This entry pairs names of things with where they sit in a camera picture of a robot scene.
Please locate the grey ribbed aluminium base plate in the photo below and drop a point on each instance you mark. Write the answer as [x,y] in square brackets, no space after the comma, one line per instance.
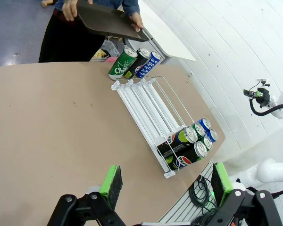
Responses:
[179,212]

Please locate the dark brown serving tray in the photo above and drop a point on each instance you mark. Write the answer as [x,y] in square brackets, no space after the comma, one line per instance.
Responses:
[108,21]

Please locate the person in blue denim jacket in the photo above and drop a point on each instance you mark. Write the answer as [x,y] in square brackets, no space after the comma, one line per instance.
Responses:
[68,40]

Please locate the green Chilsung cider can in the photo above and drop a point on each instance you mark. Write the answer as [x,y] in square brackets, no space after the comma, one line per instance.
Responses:
[206,142]
[121,63]
[199,129]

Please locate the person's left forearm denim sleeve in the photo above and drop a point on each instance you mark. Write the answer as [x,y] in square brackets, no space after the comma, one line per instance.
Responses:
[130,7]

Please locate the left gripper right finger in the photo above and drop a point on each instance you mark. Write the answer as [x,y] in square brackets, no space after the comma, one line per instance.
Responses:
[220,181]

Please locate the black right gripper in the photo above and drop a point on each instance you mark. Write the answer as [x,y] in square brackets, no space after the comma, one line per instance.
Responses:
[263,100]

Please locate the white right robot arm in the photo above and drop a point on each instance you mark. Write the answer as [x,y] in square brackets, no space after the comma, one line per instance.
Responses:
[273,170]

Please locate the clear plastic storage box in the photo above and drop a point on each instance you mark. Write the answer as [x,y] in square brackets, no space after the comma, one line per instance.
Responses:
[113,47]

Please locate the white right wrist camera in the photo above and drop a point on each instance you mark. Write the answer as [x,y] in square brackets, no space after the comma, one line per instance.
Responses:
[261,80]

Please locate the person's left hand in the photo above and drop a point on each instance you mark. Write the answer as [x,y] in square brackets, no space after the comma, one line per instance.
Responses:
[136,20]

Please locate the blue Pocari Sweat can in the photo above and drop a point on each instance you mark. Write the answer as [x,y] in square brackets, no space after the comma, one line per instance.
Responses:
[205,123]
[213,136]
[149,64]

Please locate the person's right forearm denim sleeve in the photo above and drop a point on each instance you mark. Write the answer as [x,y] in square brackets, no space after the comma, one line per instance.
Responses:
[59,3]

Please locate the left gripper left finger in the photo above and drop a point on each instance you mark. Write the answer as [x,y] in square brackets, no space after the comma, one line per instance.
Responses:
[113,183]

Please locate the person's right hand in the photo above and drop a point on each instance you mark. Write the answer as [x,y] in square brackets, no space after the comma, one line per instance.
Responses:
[69,10]

